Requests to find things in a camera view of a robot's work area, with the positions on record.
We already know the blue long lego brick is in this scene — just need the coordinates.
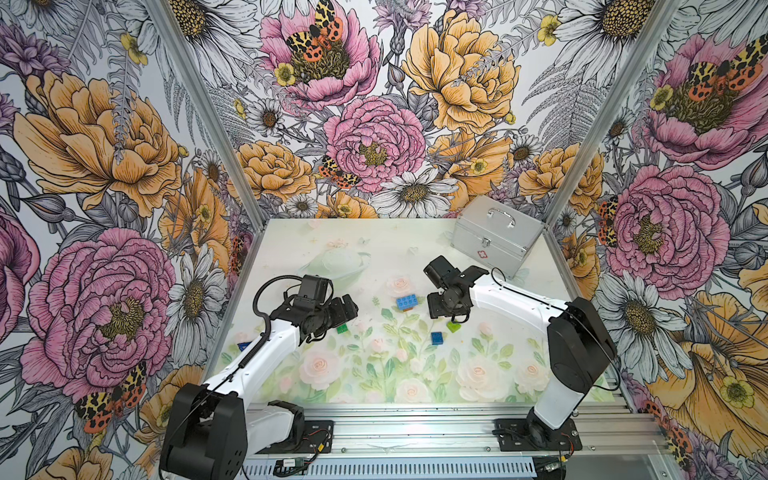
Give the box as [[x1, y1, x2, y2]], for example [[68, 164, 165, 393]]
[[396, 294, 419, 312]]

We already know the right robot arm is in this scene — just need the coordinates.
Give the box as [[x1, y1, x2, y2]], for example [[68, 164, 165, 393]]
[[424, 256, 617, 452]]

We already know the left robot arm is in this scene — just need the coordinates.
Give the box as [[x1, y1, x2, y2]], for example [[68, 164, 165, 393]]
[[158, 274, 359, 479]]

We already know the silver first aid case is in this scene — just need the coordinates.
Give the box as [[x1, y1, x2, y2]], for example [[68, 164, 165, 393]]
[[451, 196, 544, 277]]

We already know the small green circuit board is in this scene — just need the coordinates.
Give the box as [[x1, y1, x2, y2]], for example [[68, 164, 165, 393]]
[[272, 458, 306, 478]]

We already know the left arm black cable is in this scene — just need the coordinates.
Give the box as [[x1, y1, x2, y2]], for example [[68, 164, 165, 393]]
[[179, 274, 319, 421]]

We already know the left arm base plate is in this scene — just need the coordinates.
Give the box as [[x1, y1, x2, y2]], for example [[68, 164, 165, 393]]
[[259, 420, 335, 454]]

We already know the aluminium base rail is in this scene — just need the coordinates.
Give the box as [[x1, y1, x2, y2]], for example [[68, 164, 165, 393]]
[[305, 402, 667, 459]]

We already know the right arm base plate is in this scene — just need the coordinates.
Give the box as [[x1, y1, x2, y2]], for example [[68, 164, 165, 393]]
[[492, 417, 583, 454]]

